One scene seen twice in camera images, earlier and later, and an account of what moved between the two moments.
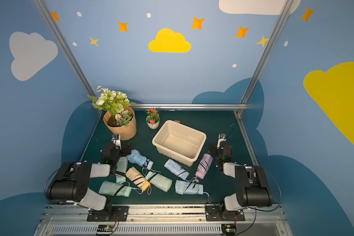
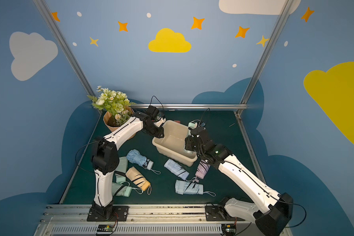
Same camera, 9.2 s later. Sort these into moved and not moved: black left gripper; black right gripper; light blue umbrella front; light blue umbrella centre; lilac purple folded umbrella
Moved: black left gripper; black right gripper
Not moved: lilac purple folded umbrella; light blue umbrella centre; light blue umbrella front
